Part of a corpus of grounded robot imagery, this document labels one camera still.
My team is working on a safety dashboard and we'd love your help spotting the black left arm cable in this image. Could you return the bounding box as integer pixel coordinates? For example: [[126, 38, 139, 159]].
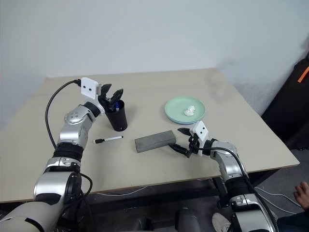
[[45, 79, 83, 149]]

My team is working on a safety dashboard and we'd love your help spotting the white marker with black cap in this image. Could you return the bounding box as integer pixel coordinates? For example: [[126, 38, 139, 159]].
[[93, 135, 124, 145]]

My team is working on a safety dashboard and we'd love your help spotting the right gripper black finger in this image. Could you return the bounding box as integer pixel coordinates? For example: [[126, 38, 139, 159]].
[[167, 143, 188, 156], [177, 127, 193, 136]]

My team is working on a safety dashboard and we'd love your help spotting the beige shoe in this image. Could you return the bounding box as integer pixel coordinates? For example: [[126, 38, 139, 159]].
[[211, 212, 231, 232]]

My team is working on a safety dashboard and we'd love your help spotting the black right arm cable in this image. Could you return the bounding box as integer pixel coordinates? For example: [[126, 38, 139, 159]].
[[199, 146, 281, 232]]

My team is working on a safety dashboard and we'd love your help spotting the black metal table frame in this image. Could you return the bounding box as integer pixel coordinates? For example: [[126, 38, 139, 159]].
[[83, 163, 300, 210]]

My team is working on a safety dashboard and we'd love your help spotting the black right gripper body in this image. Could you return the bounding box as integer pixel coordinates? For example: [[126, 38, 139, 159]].
[[185, 134, 201, 159]]

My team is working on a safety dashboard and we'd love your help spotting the white paper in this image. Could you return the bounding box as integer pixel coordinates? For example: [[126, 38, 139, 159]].
[[183, 105, 197, 116]]

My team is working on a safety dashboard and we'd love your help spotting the black plastic cup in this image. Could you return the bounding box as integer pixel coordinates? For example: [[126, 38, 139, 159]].
[[105, 100, 128, 132]]

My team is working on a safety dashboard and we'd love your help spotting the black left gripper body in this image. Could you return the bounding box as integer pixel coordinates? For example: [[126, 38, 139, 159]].
[[98, 95, 115, 112]]

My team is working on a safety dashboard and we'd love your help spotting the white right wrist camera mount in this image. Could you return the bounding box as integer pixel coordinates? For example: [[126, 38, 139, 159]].
[[191, 120, 211, 156]]

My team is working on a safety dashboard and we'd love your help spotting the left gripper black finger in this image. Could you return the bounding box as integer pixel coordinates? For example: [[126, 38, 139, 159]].
[[100, 83, 112, 97], [110, 88, 124, 105]]

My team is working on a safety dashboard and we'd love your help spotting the bystander's bare hand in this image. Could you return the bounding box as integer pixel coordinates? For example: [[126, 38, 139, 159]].
[[293, 181, 309, 206]]

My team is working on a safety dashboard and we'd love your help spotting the bystander's dark trouser leg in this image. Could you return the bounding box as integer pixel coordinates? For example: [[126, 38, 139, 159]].
[[277, 210, 309, 232]]

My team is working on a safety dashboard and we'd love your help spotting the white floor cable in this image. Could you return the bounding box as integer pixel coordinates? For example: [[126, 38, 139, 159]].
[[98, 185, 147, 196], [255, 187, 302, 214]]

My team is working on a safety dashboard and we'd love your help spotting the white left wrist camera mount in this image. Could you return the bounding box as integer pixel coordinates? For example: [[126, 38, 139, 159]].
[[80, 77, 106, 113]]

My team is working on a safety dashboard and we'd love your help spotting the green plate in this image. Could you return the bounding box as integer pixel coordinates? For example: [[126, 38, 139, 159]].
[[165, 96, 207, 122]]

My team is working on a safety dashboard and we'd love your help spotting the dark grey rounded shape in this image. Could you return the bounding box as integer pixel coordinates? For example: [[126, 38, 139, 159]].
[[127, 216, 153, 232], [177, 206, 201, 232]]

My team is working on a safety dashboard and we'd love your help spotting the black bag with orange strip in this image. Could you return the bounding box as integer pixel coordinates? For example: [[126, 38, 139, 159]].
[[260, 58, 309, 152]]

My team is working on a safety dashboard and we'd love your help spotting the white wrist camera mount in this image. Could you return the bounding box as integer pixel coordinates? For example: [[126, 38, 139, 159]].
[[191, 120, 211, 156], [80, 77, 106, 113]]

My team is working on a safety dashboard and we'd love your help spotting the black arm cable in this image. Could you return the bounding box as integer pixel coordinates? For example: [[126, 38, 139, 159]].
[[45, 79, 83, 149], [199, 146, 281, 232]]

